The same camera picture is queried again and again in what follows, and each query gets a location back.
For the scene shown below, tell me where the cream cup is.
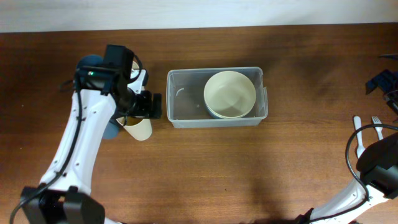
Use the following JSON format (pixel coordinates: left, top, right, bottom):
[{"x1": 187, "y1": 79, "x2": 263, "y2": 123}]
[
  {"x1": 116, "y1": 117, "x2": 152, "y2": 141},
  {"x1": 127, "y1": 62, "x2": 146, "y2": 94}
]

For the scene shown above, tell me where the cream cup front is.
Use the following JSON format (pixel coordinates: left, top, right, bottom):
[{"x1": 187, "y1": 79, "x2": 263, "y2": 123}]
[{"x1": 116, "y1": 117, "x2": 152, "y2": 141}]

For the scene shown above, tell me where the cream bowl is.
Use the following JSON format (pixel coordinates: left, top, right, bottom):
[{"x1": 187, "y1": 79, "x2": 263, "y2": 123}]
[
  {"x1": 203, "y1": 71, "x2": 257, "y2": 110},
  {"x1": 205, "y1": 104, "x2": 254, "y2": 119}
]

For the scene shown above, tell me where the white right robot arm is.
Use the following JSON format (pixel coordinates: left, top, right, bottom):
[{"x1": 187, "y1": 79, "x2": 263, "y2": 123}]
[{"x1": 295, "y1": 123, "x2": 397, "y2": 224}]

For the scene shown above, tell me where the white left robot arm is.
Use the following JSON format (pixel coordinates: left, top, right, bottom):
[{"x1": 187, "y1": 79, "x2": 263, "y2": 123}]
[{"x1": 9, "y1": 44, "x2": 162, "y2": 224}]

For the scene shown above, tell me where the clear plastic storage container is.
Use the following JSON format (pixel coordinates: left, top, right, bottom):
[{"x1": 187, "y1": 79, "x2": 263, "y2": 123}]
[{"x1": 166, "y1": 67, "x2": 268, "y2": 128}]

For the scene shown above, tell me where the white plastic fork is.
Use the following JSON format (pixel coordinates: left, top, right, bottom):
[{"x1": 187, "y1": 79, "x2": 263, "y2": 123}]
[{"x1": 371, "y1": 116, "x2": 384, "y2": 140}]

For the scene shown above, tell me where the blue cup front left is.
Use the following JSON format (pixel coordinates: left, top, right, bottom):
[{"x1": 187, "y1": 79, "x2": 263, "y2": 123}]
[{"x1": 102, "y1": 119, "x2": 120, "y2": 140}]

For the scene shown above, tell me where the blue cup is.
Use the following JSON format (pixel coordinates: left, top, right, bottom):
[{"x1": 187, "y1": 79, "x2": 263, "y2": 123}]
[
  {"x1": 76, "y1": 54, "x2": 103, "y2": 69},
  {"x1": 102, "y1": 119, "x2": 120, "y2": 140}
]

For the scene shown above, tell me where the blue cup rear left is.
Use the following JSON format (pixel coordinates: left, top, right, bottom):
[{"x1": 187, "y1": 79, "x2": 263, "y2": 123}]
[{"x1": 76, "y1": 54, "x2": 103, "y2": 69}]

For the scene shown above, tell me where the white plastic knife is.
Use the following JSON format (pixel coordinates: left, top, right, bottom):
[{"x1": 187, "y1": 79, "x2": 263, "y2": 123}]
[{"x1": 353, "y1": 116, "x2": 365, "y2": 158}]

